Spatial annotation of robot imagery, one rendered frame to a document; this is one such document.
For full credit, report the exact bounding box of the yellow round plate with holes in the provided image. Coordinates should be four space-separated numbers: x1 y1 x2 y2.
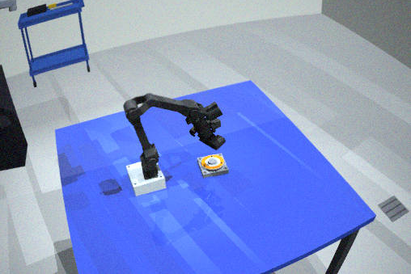
201 155 224 170

